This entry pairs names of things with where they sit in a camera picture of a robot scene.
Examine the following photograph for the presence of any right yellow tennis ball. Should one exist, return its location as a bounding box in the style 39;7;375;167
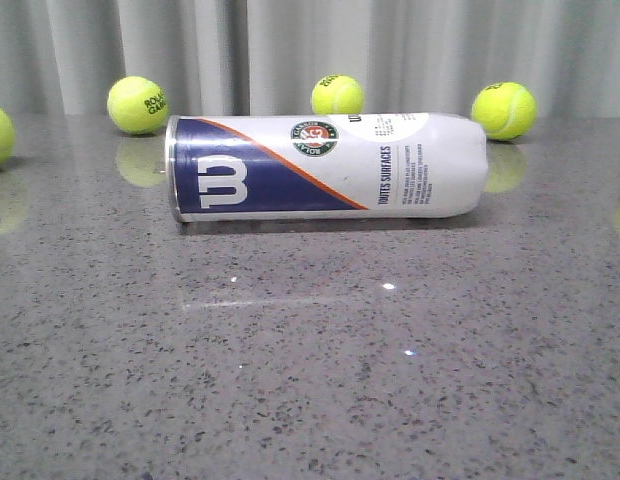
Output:
471;82;537;141

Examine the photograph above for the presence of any grey pleated curtain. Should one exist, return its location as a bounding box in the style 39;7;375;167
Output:
0;1;620;117

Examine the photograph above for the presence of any Roland Garros yellow tennis ball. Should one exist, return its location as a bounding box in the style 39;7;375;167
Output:
107;76;169;135

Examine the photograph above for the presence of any white blue tennis ball can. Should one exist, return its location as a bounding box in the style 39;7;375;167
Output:
165;113;489;223

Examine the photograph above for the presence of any centre yellow tennis ball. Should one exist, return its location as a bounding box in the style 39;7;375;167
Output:
311;74;365;115

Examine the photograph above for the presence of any far-left yellow tennis ball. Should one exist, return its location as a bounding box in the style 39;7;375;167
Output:
0;107;16;166

